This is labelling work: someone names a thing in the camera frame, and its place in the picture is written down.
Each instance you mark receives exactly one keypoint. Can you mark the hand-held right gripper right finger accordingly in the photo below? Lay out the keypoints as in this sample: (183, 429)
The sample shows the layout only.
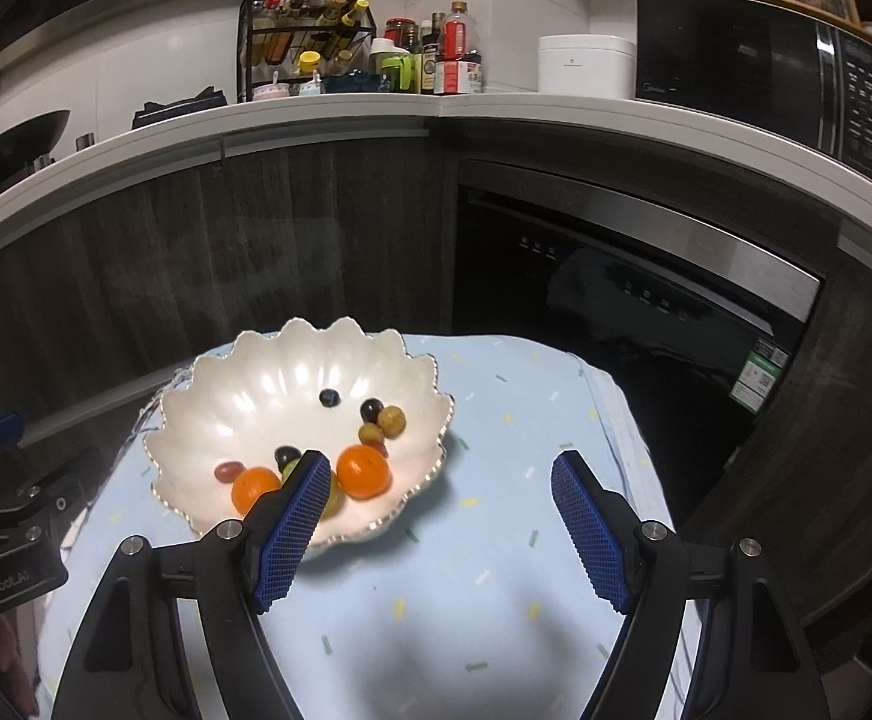
(593, 532)

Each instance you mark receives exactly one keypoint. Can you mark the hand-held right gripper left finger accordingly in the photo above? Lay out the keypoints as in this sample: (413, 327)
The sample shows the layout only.
(293, 532)

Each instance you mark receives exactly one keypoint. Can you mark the yellow-green round fruit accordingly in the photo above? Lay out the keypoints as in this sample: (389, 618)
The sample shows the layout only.
(335, 502)

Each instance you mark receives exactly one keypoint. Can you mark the orange mandarin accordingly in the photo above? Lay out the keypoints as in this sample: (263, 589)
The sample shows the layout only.
(363, 471)
(256, 490)

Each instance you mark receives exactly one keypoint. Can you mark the dark purple plum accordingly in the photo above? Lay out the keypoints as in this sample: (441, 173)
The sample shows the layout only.
(286, 456)
(370, 410)

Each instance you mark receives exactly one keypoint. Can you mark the red grape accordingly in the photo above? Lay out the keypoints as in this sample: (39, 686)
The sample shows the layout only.
(227, 472)

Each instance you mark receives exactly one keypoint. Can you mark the brown longan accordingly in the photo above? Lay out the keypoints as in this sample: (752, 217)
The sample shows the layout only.
(372, 433)
(391, 420)

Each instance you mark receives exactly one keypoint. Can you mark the white scalloped ceramic bowl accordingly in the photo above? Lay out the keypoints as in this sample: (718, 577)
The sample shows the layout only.
(256, 405)

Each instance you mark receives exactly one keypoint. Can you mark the small dark blueberry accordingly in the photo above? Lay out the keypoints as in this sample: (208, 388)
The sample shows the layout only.
(328, 397)

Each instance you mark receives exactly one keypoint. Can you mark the light blue patterned tablecloth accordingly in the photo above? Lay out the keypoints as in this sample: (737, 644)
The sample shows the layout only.
(443, 615)

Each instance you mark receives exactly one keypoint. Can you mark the green white label sticker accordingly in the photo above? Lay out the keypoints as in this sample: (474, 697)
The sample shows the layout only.
(762, 382)

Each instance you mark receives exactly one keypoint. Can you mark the black built-in dishwasher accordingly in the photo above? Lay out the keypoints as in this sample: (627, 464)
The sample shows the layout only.
(631, 300)

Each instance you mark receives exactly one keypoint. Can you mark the dark wood base cabinets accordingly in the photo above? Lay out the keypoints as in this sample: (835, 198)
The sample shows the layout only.
(256, 255)

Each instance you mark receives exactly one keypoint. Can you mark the black wok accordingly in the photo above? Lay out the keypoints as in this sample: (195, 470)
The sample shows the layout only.
(15, 146)

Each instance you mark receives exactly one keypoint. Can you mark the black gas stove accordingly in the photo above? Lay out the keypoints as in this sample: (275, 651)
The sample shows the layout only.
(181, 109)

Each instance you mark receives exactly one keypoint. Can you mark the white kitchen countertop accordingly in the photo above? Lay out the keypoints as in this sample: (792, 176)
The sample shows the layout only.
(481, 106)

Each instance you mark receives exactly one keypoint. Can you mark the dark teal dish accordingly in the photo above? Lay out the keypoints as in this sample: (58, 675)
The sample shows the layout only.
(353, 81)

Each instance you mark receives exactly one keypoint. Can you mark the white rice cooker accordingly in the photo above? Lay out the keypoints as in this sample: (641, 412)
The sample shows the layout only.
(586, 66)

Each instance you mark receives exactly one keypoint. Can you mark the dark sauce bottle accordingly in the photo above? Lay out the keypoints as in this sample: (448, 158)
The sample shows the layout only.
(428, 60)

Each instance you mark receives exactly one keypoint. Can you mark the black microwave oven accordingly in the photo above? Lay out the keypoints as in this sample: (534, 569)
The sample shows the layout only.
(758, 67)

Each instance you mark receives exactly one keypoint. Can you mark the red-lidded jar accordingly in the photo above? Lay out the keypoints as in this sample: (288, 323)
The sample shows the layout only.
(400, 34)

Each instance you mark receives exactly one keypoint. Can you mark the group of seasoning bottles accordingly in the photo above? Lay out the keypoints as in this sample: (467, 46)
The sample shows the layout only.
(278, 4)

